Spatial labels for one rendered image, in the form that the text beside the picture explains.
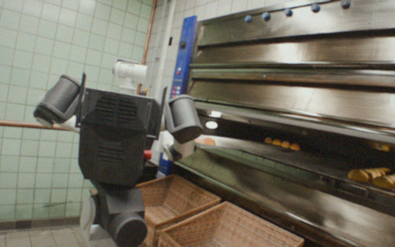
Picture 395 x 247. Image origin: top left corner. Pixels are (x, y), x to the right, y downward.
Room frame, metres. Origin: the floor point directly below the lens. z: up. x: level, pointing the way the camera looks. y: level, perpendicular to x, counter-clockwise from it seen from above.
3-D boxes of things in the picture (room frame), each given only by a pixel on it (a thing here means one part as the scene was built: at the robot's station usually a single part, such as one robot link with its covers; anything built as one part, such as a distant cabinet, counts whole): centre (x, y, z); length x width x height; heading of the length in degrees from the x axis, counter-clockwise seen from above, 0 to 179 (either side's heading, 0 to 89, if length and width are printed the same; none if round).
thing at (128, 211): (0.89, 0.23, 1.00); 0.28 x 0.13 x 0.18; 38
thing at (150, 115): (0.91, 0.26, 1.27); 0.34 x 0.30 x 0.36; 99
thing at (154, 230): (1.74, 0.12, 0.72); 0.56 x 0.49 x 0.28; 38
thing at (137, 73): (0.97, 0.27, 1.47); 0.10 x 0.07 x 0.09; 99
